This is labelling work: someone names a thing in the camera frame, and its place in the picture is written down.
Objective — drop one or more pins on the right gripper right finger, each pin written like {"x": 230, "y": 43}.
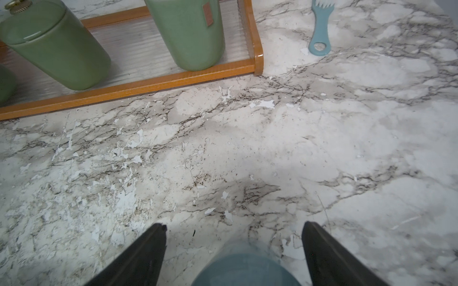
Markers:
{"x": 330, "y": 263}

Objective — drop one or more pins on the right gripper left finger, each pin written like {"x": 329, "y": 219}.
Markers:
{"x": 140, "y": 264}

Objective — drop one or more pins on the blue canister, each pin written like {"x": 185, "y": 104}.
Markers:
{"x": 245, "y": 264}

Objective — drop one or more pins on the light blue brush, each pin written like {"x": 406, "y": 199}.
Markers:
{"x": 320, "y": 43}

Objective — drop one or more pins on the green canister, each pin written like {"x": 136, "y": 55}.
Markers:
{"x": 8, "y": 83}
{"x": 51, "y": 37}
{"x": 192, "y": 31}

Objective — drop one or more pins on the wooden three-tier shelf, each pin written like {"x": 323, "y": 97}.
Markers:
{"x": 141, "y": 62}

